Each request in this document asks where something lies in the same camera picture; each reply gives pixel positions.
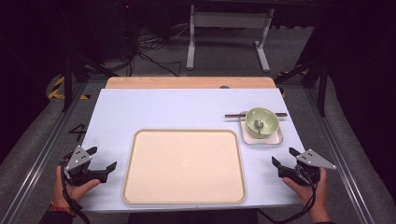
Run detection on person's right hand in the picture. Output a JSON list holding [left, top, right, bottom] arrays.
[[282, 168, 329, 213]]

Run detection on beige tray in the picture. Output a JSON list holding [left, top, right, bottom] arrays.
[[120, 129, 248, 205]]

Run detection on yellow black hazard tape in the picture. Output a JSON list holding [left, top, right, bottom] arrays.
[[277, 68, 310, 98], [46, 76, 92, 101]]

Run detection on person's left hand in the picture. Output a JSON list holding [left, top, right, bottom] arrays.
[[53, 165, 102, 207]]

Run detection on white square plate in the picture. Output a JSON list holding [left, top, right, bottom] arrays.
[[239, 119, 284, 147]]

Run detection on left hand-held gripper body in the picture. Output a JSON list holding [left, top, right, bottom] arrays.
[[62, 145, 108, 187]]

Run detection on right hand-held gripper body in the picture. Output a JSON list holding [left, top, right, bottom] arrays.
[[278, 148, 337, 187]]

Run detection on black floor cables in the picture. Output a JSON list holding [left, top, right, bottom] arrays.
[[128, 24, 191, 77]]

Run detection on black metal stand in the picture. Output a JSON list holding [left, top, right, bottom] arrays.
[[275, 59, 329, 118]]

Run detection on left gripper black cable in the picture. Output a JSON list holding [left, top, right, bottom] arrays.
[[60, 160, 92, 224]]

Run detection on white table mat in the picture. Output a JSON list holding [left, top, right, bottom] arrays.
[[78, 88, 307, 214]]

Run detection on black tripod stand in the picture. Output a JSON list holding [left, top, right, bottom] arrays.
[[60, 52, 120, 113]]

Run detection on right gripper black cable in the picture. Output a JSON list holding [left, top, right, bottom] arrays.
[[256, 172, 319, 224]]

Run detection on metal spoon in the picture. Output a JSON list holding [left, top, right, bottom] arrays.
[[253, 119, 265, 139]]

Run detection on black equipment rack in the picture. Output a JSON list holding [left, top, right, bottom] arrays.
[[117, 0, 138, 61]]

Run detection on green bowl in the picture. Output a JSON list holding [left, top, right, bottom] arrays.
[[245, 106, 280, 140]]

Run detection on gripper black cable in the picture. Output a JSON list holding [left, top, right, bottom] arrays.
[[256, 172, 319, 224], [60, 160, 92, 224]]

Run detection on white metal stand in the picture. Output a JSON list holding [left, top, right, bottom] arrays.
[[186, 4, 276, 73]]

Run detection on brown chopstick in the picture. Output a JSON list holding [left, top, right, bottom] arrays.
[[224, 113, 288, 119], [224, 111, 288, 118]]

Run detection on wooden table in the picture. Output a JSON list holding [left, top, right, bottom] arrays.
[[106, 76, 277, 90]]

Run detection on red bracelet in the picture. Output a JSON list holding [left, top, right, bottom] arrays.
[[49, 201, 78, 217]]

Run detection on aluminium rail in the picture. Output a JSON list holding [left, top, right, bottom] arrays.
[[0, 81, 92, 224], [303, 87, 375, 224]]

